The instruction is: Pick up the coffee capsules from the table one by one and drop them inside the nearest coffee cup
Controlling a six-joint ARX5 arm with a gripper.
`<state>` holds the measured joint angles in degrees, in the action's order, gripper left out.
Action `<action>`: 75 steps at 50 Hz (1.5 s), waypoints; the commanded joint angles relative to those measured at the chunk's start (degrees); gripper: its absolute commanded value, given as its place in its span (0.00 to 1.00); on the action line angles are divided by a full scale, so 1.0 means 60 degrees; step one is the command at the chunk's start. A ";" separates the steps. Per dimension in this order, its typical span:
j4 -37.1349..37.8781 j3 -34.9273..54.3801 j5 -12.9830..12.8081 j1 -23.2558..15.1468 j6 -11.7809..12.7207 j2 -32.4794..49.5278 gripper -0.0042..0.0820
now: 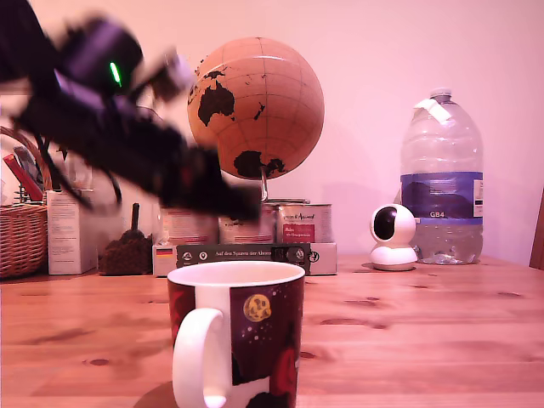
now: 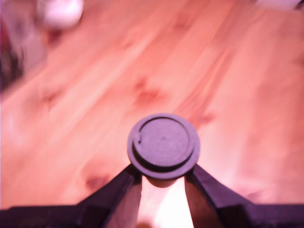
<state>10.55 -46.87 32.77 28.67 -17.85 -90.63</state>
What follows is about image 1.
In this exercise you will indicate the tin can with pale label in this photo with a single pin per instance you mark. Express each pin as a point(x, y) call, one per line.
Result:
point(187, 231)

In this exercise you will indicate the tin can with black logo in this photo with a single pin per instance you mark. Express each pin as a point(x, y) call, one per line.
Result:
point(242, 234)

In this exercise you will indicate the clear jar with white lid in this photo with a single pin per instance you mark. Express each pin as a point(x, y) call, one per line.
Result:
point(140, 212)

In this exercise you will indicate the tin can with red label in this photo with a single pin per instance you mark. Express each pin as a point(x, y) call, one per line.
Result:
point(304, 223)

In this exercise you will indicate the cork globe on metal stand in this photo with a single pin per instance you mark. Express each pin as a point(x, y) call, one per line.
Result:
point(272, 110)

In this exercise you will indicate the brown bristly brush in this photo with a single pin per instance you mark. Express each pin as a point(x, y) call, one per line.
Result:
point(127, 255)

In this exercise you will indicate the cardboard can tray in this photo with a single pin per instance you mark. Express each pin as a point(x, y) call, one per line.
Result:
point(323, 257)

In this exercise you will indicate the white carton box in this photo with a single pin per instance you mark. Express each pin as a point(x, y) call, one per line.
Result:
point(70, 234)

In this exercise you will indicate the dark space print mug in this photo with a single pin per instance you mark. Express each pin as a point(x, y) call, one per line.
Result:
point(263, 340)

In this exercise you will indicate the red packet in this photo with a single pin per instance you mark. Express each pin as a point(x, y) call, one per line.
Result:
point(23, 178)

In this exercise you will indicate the blue grey packet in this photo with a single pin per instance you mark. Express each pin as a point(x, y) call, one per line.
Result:
point(25, 159)

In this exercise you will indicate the woven wicker basket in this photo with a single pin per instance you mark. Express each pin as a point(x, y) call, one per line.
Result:
point(23, 238)

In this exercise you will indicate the large clear water bottle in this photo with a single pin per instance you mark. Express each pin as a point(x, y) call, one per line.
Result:
point(442, 195)

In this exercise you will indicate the small white round camera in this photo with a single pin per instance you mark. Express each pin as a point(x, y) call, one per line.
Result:
point(391, 225)

